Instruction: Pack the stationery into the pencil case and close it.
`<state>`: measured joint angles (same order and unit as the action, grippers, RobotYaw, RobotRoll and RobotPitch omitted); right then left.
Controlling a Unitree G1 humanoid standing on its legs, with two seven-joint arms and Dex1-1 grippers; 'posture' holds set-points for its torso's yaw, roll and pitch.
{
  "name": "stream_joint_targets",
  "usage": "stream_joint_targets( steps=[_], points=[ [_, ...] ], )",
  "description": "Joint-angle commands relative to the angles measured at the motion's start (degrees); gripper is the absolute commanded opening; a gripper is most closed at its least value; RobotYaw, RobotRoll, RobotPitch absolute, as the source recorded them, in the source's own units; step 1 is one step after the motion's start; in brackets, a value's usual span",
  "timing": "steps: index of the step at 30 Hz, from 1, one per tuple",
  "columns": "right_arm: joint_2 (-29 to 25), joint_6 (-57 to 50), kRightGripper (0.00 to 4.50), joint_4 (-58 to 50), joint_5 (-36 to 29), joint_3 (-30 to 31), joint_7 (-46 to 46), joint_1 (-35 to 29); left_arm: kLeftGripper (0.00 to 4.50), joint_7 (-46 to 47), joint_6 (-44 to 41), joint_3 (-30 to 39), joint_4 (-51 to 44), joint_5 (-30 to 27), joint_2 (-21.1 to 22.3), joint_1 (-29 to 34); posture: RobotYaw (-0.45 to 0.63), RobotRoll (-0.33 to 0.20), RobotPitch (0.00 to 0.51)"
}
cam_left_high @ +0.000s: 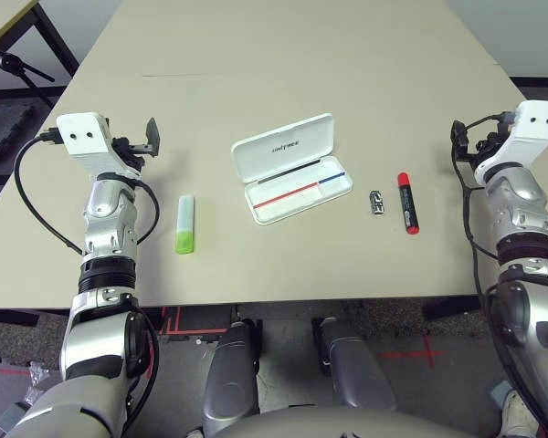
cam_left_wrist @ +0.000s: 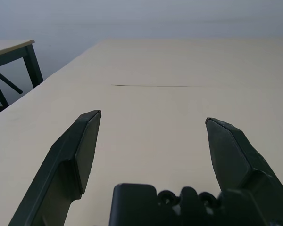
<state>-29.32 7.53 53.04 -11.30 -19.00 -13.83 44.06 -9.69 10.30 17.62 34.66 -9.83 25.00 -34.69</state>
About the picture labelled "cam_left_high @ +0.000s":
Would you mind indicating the grey robot leg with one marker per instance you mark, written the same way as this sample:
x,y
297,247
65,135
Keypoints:
x,y
356,369
230,378

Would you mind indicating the red and black marker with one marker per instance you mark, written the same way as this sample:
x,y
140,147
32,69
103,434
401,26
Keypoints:
x,y
407,205

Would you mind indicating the clear plastic bag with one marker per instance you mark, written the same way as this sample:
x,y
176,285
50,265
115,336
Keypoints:
x,y
36,374

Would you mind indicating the grey robot right leg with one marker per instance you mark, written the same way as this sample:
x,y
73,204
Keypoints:
x,y
356,369

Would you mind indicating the white bystander shoe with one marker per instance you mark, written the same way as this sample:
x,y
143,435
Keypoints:
x,y
518,415

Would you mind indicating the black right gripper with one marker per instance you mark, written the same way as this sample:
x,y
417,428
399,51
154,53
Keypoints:
x,y
486,145

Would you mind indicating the small grey block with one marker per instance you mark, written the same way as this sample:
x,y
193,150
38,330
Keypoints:
x,y
11,416

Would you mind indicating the green and clear eraser case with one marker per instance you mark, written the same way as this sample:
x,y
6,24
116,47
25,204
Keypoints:
x,y
185,219

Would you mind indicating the black tripod stand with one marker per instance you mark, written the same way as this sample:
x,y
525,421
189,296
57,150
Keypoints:
x,y
9,61

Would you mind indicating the grey foam floor mat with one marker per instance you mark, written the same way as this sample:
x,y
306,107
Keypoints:
x,y
4,123

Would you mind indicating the white plastic pencil case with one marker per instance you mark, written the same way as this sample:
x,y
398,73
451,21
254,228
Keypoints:
x,y
283,146

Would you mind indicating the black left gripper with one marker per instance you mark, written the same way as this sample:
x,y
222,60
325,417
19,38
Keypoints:
x,y
128,150

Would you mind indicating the black table base bar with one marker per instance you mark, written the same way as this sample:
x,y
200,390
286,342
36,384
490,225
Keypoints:
x,y
447,310
9,316

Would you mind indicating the grey robot torso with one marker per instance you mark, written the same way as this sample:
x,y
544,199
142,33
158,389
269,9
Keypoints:
x,y
338,424

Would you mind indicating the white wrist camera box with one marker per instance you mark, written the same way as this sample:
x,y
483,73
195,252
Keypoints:
x,y
82,137
534,123

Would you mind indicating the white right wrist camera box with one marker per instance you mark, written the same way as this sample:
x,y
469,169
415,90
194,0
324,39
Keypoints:
x,y
534,123

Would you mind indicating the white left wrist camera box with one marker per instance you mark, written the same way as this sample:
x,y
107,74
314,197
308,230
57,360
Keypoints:
x,y
82,137

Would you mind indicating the grey robot left leg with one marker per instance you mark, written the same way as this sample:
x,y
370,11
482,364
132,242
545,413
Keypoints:
x,y
230,378

